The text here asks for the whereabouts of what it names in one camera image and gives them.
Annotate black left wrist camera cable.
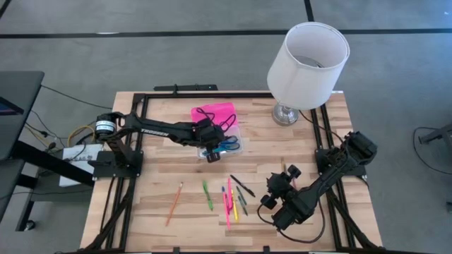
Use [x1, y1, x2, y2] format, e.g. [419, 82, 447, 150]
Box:
[195, 107, 238, 132]

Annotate black floor cable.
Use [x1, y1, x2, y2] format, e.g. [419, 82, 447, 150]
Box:
[24, 109, 71, 151]
[40, 84, 114, 110]
[412, 126, 452, 176]

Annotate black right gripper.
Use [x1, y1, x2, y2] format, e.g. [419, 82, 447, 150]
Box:
[260, 164, 303, 212]

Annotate orange pencil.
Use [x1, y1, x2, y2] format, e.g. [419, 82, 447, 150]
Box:
[165, 181, 184, 227]

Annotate green pen clear barrel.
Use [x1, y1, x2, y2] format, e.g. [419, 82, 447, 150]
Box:
[202, 180, 214, 212]

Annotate black lamp cord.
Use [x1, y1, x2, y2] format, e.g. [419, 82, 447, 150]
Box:
[298, 109, 346, 143]

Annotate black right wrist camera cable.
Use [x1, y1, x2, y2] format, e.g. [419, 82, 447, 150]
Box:
[256, 200, 326, 244]

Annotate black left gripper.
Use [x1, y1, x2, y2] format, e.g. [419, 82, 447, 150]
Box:
[192, 118, 227, 164]

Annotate pink pen blue cap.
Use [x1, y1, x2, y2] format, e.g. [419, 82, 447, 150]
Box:
[221, 186, 232, 229]

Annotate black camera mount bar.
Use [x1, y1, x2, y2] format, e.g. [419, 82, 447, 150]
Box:
[153, 83, 219, 92]

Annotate grey desk black legs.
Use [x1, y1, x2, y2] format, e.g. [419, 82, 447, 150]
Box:
[0, 70, 96, 232]

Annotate dark green pen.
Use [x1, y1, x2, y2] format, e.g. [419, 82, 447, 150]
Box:
[237, 195, 249, 217]

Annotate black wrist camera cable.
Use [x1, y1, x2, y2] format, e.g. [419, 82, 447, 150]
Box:
[256, 200, 326, 244]
[195, 107, 238, 132]

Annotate black pen white print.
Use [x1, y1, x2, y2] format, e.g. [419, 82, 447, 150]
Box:
[230, 174, 256, 198]

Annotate dark laptop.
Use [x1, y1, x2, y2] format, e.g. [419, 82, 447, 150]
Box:
[0, 97, 25, 116]

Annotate yellow cable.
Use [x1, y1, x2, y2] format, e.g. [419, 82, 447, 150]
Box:
[66, 125, 97, 146]

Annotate white paper box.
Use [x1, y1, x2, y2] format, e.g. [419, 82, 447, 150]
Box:
[59, 143, 102, 188]

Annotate grey floor stand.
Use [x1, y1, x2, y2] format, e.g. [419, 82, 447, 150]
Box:
[420, 123, 452, 145]

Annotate blue handled scissors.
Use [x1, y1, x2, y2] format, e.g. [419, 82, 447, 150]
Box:
[211, 135, 242, 153]

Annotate yellow highlighter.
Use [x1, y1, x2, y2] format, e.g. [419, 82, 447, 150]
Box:
[231, 190, 240, 223]

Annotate white shade table lamp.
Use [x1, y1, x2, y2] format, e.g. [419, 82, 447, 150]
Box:
[266, 21, 351, 127]

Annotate clear supply box pink lid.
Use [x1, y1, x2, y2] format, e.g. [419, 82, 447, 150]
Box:
[190, 102, 244, 159]

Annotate pink highlighter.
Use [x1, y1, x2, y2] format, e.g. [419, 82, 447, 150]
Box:
[227, 177, 234, 212]

